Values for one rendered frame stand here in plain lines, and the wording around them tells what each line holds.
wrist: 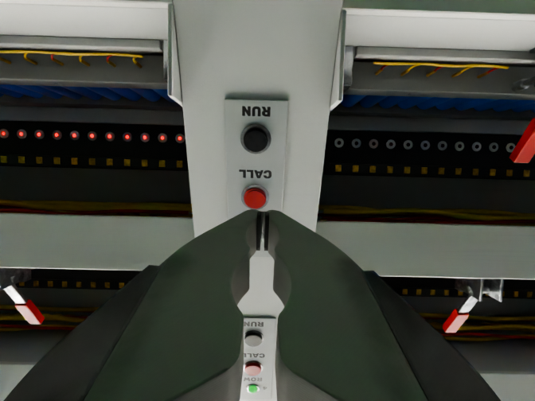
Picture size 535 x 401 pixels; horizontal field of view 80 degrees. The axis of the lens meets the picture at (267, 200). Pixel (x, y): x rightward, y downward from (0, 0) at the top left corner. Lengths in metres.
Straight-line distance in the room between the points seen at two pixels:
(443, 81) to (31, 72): 0.33
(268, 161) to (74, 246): 0.18
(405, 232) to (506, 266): 0.09
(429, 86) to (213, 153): 0.18
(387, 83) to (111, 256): 0.26
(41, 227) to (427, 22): 0.32
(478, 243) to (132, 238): 0.29
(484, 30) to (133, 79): 0.25
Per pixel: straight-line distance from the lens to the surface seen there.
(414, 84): 0.30
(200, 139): 0.22
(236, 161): 0.22
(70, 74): 0.31
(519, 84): 0.33
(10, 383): 0.49
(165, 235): 0.28
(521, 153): 0.31
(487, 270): 0.33
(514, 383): 0.49
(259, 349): 0.34
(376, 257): 0.29
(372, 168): 0.40
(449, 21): 0.24
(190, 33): 0.21
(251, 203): 0.23
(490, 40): 0.28
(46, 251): 0.32
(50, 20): 0.27
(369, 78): 0.29
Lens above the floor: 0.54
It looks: 28 degrees up
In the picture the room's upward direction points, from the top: 178 degrees counter-clockwise
